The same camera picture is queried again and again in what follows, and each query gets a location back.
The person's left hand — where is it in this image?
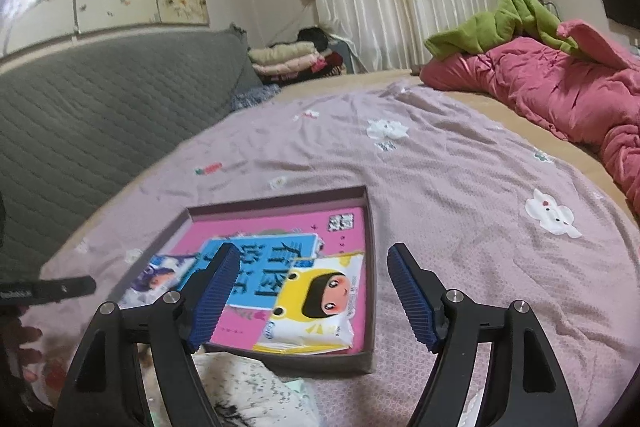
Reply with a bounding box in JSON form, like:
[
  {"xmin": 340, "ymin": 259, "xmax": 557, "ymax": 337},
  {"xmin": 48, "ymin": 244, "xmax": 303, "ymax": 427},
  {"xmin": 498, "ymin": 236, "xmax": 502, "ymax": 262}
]
[{"xmin": 0, "ymin": 322, "xmax": 43, "ymax": 383}]

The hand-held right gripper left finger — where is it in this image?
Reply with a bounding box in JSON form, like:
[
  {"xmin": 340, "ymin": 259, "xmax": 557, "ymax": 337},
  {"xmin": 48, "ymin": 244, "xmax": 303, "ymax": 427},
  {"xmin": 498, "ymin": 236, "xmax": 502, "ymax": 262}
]
[{"xmin": 52, "ymin": 243, "xmax": 241, "ymax": 427}]

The stack of folded blankets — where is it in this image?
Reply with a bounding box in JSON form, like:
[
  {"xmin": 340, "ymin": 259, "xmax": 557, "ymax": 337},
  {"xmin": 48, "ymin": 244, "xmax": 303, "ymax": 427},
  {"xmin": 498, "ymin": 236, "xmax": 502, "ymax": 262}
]
[{"xmin": 248, "ymin": 41, "xmax": 321, "ymax": 78}]

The purple printed bed sheet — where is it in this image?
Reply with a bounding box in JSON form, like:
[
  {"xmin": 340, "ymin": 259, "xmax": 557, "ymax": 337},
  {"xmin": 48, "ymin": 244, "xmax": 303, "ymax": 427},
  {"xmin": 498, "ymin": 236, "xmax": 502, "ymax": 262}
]
[{"xmin": 20, "ymin": 82, "xmax": 640, "ymax": 427}]

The pink quilt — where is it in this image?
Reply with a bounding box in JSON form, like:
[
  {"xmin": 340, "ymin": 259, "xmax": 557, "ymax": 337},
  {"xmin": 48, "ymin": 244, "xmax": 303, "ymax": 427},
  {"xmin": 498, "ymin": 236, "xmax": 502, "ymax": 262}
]
[{"xmin": 420, "ymin": 19, "xmax": 640, "ymax": 228}]

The yellow cartoon tissue packet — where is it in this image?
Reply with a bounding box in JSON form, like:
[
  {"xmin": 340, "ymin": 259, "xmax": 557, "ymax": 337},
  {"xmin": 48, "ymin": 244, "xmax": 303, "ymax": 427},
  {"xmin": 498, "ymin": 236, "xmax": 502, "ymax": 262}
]
[{"xmin": 252, "ymin": 252, "xmax": 365, "ymax": 354}]

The purple cartoon picture book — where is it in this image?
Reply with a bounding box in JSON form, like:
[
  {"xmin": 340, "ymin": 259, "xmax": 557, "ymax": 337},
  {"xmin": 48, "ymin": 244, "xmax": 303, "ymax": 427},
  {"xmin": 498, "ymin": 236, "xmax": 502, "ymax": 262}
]
[{"xmin": 120, "ymin": 254, "xmax": 201, "ymax": 308}]

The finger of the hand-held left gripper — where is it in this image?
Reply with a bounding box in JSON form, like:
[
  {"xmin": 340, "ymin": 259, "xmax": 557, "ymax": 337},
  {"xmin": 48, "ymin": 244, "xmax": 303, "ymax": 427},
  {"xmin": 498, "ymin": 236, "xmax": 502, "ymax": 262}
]
[{"xmin": 0, "ymin": 276, "xmax": 97, "ymax": 305}]

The blue patterned cloth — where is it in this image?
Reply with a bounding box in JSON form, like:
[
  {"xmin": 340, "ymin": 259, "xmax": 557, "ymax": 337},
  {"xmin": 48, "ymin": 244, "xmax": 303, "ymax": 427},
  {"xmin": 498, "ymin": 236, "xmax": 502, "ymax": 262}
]
[{"xmin": 232, "ymin": 84, "xmax": 283, "ymax": 112}]

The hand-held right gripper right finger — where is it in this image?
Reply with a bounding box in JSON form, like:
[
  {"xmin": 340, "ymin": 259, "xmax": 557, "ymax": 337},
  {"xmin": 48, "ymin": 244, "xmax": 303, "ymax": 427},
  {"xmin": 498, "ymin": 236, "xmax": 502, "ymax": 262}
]
[{"xmin": 387, "ymin": 243, "xmax": 581, "ymax": 427}]

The dark clothes pile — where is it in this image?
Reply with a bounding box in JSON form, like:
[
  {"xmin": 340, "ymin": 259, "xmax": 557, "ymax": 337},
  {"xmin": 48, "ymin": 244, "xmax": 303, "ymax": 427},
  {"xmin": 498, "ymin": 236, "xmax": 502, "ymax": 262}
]
[{"xmin": 297, "ymin": 27, "xmax": 332, "ymax": 54}]

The pink book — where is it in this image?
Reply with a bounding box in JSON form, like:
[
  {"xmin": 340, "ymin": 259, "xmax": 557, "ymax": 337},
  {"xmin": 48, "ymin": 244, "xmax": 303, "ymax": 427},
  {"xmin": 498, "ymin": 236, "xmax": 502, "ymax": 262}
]
[{"xmin": 165, "ymin": 207, "xmax": 368, "ymax": 349}]

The white floral scrunchie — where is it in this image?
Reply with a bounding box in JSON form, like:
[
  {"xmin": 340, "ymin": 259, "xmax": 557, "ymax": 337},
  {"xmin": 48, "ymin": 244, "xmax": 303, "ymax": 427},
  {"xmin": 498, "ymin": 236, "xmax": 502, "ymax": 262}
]
[{"xmin": 192, "ymin": 352, "xmax": 321, "ymax": 427}]

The green blanket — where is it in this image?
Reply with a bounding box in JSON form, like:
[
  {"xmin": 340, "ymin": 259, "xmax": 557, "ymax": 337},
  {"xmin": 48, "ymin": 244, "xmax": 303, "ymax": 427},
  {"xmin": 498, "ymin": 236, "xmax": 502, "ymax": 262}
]
[{"xmin": 424, "ymin": 0, "xmax": 586, "ymax": 60}]

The brown cardboard box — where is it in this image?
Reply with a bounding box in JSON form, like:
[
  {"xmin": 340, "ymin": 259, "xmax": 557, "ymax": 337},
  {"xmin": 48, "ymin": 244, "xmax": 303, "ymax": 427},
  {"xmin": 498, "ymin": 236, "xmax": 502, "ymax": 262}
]
[{"xmin": 107, "ymin": 186, "xmax": 377, "ymax": 377}]

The grey chair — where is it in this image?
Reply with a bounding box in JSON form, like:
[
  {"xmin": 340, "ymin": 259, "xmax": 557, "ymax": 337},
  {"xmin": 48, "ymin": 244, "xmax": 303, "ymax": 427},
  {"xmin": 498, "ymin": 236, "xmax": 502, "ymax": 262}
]
[{"xmin": 327, "ymin": 34, "xmax": 362, "ymax": 75}]

